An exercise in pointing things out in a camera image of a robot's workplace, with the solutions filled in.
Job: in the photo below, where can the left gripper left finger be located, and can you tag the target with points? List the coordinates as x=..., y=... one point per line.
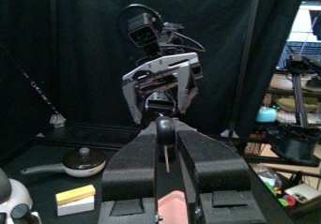
x=130, y=171

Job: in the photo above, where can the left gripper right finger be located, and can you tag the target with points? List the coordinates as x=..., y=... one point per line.
x=217, y=171

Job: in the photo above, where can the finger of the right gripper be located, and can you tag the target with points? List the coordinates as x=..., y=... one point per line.
x=183, y=90
x=131, y=102

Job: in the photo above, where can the white saucepan with black lid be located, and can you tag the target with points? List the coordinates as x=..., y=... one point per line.
x=83, y=163

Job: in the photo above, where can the pink toy cutting board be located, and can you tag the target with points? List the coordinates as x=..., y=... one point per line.
x=173, y=207

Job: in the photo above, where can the white and yellow toy block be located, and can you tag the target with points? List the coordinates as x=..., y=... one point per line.
x=75, y=199

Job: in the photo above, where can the colourful small toys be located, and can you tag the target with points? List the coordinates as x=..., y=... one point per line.
x=282, y=198

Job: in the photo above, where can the teal round object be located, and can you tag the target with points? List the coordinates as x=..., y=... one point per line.
x=266, y=114

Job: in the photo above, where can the black tripod stand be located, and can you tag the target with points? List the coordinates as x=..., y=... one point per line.
x=298, y=87

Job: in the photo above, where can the white toy kettle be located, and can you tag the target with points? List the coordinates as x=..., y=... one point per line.
x=12, y=199

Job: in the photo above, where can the computer monitor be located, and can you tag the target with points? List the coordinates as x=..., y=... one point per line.
x=302, y=34

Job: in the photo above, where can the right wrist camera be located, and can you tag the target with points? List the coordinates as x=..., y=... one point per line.
x=142, y=31

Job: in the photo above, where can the metal frame corner bracket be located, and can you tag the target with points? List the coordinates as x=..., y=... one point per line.
x=58, y=120

